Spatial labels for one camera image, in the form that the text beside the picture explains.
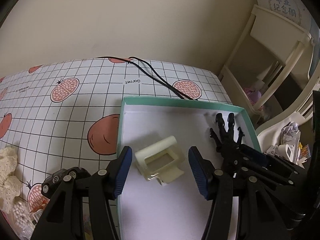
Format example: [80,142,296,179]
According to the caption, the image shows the black plastic skeleton hand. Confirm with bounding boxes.
[210,113,245,170]

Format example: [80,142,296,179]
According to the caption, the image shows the cream plastic hair claw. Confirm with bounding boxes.
[135,136,185,185]

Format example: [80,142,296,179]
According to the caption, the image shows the teal shallow cardboard box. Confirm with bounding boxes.
[117,96,260,239]

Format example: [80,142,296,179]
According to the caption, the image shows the black toy car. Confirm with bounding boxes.
[41,167,91,199]

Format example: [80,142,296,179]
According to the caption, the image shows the cream lace cloth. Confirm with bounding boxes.
[0,147,22,213]

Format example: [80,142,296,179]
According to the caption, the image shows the bag of cotton swabs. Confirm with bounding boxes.
[9,200,35,239]

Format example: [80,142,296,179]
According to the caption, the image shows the brown snack packet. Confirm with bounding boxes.
[30,199,49,224]

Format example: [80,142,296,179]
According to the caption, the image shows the crumpled paper wrappers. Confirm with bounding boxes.
[265,122,311,168]

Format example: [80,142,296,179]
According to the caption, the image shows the fruit print grid tablecloth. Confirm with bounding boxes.
[0,56,233,240]

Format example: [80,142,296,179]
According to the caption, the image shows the white bedside shelf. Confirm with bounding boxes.
[219,5,319,144]

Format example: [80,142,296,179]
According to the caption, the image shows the black cable on table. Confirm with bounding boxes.
[95,55,198,101]

